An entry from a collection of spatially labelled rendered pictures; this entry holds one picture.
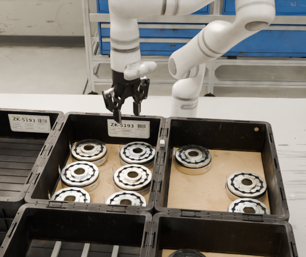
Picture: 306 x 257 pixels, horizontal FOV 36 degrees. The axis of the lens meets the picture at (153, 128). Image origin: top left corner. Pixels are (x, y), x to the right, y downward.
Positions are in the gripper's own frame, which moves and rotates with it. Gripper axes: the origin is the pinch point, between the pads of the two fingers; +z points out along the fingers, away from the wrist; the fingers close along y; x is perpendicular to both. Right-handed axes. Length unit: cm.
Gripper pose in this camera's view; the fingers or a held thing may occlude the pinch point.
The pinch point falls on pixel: (127, 113)
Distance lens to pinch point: 125.4
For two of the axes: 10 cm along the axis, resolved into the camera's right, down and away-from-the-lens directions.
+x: 6.3, 4.3, -6.5
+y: -7.8, 3.5, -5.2
